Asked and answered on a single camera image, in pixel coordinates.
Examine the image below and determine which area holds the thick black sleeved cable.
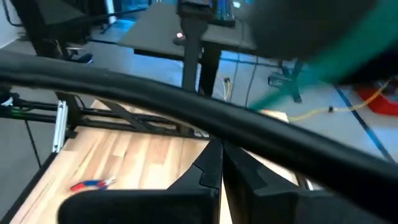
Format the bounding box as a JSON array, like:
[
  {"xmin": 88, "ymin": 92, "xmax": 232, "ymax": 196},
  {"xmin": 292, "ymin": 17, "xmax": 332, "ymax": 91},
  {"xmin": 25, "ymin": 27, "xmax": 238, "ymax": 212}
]
[{"xmin": 0, "ymin": 49, "xmax": 398, "ymax": 224}]

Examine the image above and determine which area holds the thin black cable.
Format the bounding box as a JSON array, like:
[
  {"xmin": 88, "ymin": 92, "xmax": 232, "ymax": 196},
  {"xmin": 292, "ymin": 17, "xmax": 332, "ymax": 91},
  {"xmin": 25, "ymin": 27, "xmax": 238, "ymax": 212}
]
[{"xmin": 24, "ymin": 119, "xmax": 43, "ymax": 169}]

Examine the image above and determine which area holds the yellow hanging cable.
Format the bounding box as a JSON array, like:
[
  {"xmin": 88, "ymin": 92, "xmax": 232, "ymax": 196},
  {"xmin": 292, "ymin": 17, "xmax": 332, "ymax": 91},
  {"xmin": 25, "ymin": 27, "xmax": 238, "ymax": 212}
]
[{"xmin": 287, "ymin": 79, "xmax": 391, "ymax": 123}]

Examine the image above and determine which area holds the green cord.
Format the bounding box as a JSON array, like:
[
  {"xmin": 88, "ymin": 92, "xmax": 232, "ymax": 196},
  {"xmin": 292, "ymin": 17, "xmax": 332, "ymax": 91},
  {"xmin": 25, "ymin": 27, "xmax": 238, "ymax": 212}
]
[{"xmin": 250, "ymin": 0, "xmax": 398, "ymax": 110}]

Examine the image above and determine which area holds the red plastic bin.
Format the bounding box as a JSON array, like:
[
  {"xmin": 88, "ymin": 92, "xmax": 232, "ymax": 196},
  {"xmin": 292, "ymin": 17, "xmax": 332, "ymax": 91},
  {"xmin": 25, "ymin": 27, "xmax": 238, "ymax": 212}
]
[{"xmin": 355, "ymin": 83, "xmax": 398, "ymax": 117}]

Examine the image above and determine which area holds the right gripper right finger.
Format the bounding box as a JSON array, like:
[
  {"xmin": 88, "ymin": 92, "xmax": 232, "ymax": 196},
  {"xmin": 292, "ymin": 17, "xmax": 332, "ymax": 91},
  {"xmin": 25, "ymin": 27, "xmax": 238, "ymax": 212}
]
[{"xmin": 222, "ymin": 141, "xmax": 398, "ymax": 224}]

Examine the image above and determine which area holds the red blue cord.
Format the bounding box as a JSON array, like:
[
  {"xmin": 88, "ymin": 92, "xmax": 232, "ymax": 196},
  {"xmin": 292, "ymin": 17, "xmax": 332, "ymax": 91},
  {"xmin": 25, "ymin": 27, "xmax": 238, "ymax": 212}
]
[{"xmin": 70, "ymin": 176, "xmax": 116, "ymax": 192}]

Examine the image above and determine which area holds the black chair base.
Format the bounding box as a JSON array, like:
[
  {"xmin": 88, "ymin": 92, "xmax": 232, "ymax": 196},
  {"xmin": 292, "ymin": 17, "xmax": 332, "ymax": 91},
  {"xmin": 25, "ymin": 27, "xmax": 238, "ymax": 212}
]
[{"xmin": 267, "ymin": 59, "xmax": 305, "ymax": 104}]

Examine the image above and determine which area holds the black bulky object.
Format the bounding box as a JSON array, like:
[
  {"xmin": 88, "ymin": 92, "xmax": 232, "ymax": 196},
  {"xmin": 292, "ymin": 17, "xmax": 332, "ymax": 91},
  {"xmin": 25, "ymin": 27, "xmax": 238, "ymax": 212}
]
[{"xmin": 247, "ymin": 0, "xmax": 398, "ymax": 86}]

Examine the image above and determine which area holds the black table frame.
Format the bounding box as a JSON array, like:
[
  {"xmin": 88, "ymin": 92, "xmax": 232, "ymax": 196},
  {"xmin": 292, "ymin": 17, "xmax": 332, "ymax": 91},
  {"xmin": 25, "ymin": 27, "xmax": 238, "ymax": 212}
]
[{"xmin": 0, "ymin": 88, "xmax": 215, "ymax": 224}]

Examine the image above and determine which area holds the aluminium extrusion bar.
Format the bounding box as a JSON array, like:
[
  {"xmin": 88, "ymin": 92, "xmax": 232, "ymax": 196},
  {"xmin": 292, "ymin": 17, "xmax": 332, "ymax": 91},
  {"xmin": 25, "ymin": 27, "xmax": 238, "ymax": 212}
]
[{"xmin": 52, "ymin": 100, "xmax": 68, "ymax": 154}]

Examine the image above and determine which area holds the black office desk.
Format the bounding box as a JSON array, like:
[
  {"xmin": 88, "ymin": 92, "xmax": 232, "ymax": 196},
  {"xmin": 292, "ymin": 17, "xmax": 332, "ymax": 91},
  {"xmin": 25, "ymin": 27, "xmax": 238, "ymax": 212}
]
[{"xmin": 117, "ymin": 2, "xmax": 261, "ymax": 96}]

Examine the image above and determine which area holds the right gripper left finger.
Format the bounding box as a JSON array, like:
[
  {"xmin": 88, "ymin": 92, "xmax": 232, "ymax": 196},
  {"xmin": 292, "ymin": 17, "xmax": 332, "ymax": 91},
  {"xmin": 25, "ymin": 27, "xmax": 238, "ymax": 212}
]
[{"xmin": 57, "ymin": 139, "xmax": 224, "ymax": 224}]

